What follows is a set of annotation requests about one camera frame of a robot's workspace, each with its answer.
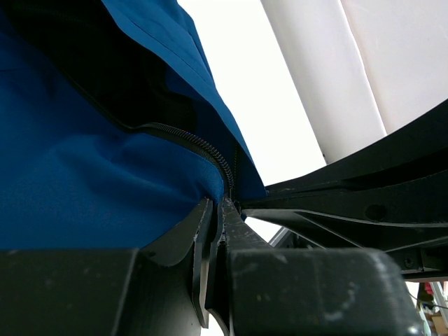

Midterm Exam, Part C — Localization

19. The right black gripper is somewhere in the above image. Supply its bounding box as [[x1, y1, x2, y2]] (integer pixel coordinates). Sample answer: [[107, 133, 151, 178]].
[[242, 101, 447, 282]]

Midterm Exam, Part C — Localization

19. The blue zip-up jacket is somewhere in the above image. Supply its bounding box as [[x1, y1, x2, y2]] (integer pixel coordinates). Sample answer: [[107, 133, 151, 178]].
[[1, 1, 266, 250]]

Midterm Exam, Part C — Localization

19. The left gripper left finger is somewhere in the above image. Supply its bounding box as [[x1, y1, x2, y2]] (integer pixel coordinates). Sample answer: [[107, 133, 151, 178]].
[[1, 198, 214, 335]]

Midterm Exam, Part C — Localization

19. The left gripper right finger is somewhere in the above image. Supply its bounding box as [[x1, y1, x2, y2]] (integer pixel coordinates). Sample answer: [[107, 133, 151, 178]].
[[205, 198, 424, 335]]

